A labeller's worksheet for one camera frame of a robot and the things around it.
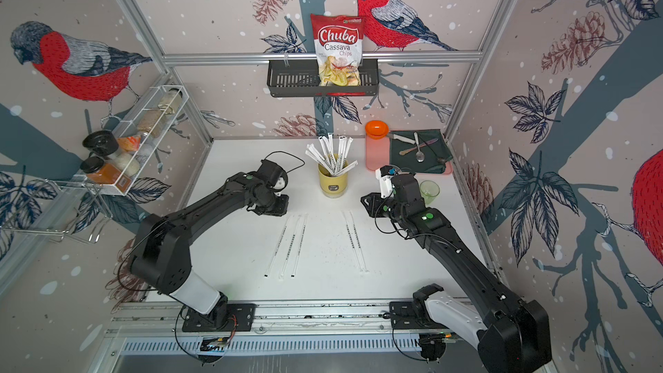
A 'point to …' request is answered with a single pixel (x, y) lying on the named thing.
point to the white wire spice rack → (140, 131)
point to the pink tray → (377, 151)
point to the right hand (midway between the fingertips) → (363, 197)
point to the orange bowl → (376, 129)
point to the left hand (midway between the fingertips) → (289, 205)
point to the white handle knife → (398, 137)
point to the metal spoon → (419, 155)
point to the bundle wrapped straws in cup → (333, 166)
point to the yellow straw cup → (331, 186)
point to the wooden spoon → (403, 152)
